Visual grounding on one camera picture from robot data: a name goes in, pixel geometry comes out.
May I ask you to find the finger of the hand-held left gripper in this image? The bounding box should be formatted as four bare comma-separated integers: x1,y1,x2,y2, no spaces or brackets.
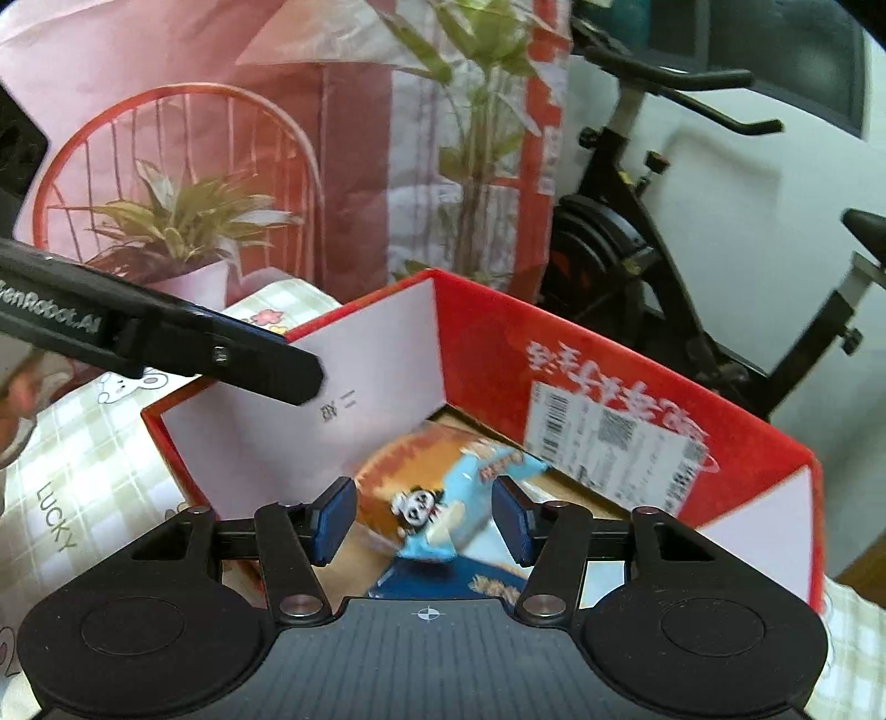
114,296,326,406

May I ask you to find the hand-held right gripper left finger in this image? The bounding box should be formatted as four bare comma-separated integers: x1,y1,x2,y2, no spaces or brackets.
128,476,358,624

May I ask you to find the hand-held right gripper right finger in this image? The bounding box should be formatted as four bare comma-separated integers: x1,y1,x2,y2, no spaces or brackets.
490,476,714,624

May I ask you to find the light blue panda snack packet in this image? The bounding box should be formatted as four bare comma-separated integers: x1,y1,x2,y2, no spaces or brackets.
391,443,548,563

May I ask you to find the orange snack packet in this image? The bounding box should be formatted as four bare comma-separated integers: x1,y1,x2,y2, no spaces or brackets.
353,425,486,548

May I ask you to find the dark blue snack packet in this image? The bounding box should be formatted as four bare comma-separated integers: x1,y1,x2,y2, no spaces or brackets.
365,554,528,605

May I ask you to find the red strawberry printed box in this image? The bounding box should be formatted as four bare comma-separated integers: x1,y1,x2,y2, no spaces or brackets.
142,269,828,617

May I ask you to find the person's left hand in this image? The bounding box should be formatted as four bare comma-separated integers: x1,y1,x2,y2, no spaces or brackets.
0,349,77,472

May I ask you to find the checked cartoon tablecloth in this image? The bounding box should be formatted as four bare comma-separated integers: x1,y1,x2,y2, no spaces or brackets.
0,277,886,720

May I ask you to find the dark panel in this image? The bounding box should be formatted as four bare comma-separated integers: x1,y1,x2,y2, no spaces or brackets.
0,90,49,236

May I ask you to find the black exercise bike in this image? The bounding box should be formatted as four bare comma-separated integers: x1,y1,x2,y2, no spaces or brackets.
540,20,886,423

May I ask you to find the dark window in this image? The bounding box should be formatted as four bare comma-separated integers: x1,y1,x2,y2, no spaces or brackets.
571,0,869,136

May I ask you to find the pink plant wall poster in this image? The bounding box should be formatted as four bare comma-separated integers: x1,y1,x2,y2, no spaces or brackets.
0,0,575,326

